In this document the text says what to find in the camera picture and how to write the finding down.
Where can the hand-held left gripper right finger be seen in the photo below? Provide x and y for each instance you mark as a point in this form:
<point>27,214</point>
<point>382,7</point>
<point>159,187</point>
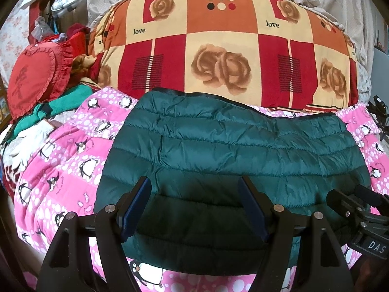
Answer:
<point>254,210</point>

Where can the black clamp stand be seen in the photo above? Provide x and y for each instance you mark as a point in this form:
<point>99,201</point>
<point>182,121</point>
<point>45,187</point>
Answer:
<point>378,108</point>

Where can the rose print checked quilt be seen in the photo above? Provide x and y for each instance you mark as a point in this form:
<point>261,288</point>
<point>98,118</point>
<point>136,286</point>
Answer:
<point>225,60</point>

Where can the floral fabric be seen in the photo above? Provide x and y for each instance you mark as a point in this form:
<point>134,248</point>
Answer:
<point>12,33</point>

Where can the pink penguin blanket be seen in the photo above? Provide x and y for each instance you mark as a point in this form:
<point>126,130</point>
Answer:
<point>70,164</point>

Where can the red heart ruffled pillow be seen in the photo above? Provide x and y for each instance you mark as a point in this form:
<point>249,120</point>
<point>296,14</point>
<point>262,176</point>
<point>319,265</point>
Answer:
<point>33,76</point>

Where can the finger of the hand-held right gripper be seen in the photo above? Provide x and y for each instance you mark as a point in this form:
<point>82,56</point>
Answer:
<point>342,202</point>
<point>369,194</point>

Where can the teal puffer jacket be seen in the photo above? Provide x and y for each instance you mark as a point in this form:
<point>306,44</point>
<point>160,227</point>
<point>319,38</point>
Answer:
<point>228,146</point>

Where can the white knit cloth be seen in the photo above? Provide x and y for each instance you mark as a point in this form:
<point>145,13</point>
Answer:
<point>29,146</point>

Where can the green garment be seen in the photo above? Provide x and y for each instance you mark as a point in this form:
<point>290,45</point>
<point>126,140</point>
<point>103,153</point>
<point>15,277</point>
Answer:
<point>67,100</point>

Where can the brown orange patterned cloth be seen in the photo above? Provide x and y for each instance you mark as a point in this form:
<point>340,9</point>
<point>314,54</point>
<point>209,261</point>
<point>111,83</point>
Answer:
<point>82,64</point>

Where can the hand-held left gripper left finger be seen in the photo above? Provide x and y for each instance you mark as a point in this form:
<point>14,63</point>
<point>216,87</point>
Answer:
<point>133,210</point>

